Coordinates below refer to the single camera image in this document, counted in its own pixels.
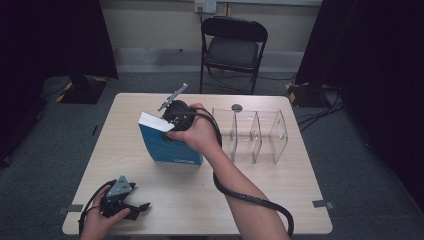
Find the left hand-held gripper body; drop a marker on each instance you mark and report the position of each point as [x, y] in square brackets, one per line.
[118, 191]

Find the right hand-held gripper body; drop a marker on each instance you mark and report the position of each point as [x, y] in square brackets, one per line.
[180, 115]

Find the blue book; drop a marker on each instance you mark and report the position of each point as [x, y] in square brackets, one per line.
[163, 148]

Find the clear acrylic book rack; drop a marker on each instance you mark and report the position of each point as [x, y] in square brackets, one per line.
[263, 140]

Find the person's right hand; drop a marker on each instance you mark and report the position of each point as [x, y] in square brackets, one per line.
[203, 133]

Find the person's left hand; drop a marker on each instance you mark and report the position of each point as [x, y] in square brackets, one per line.
[96, 221]

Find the grey tape strip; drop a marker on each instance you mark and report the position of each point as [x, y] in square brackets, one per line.
[71, 209]
[322, 204]

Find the grey round table grommet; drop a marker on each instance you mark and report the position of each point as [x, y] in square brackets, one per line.
[236, 107]

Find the black marker pen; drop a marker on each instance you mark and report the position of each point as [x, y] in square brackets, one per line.
[95, 130]

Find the black folding chair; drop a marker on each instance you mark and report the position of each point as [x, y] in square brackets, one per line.
[233, 50]

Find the black stand base striped tape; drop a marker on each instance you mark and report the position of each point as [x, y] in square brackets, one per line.
[305, 95]
[83, 90]

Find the black curtain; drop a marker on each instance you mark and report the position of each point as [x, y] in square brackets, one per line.
[376, 66]
[46, 43]

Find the white wall socket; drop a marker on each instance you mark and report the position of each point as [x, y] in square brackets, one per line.
[209, 6]

